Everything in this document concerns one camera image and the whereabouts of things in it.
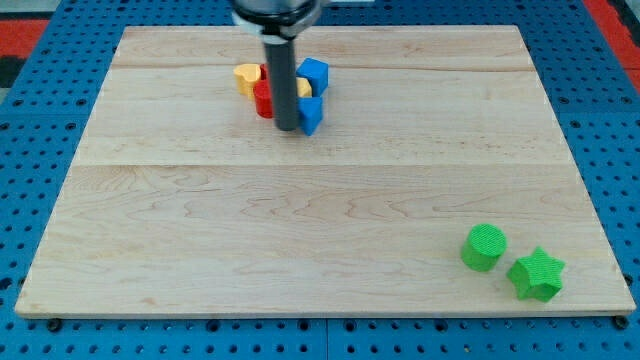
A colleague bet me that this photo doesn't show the blue triangle block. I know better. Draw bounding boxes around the blue triangle block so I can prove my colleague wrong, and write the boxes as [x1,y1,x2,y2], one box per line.
[298,97,324,136]

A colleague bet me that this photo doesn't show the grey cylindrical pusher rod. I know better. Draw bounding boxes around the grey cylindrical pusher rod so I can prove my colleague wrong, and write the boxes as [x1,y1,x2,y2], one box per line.
[263,34,299,131]

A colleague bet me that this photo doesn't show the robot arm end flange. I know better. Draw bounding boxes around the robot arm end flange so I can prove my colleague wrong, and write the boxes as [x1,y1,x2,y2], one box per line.
[229,0,324,40]

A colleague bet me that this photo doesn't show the blue cube block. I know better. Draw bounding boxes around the blue cube block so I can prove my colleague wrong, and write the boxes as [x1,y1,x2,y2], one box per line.
[296,58,329,97]

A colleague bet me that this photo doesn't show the yellow block behind rod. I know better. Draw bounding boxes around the yellow block behind rod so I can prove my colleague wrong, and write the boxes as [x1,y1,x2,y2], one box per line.
[296,77,313,98]

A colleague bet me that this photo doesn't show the red cylinder block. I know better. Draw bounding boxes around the red cylinder block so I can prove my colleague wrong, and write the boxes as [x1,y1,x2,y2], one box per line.
[253,80,273,119]

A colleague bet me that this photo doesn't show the yellow heart block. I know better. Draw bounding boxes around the yellow heart block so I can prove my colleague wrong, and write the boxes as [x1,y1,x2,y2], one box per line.
[233,63,262,99]

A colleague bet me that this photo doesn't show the wooden board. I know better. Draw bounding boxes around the wooden board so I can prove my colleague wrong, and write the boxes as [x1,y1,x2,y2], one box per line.
[15,25,636,319]

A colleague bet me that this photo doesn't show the green cylinder block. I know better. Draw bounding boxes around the green cylinder block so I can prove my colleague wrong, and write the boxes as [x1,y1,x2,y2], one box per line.
[460,223,507,272]

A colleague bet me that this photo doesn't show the green star block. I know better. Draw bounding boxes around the green star block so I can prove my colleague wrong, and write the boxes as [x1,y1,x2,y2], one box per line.
[506,247,566,302]

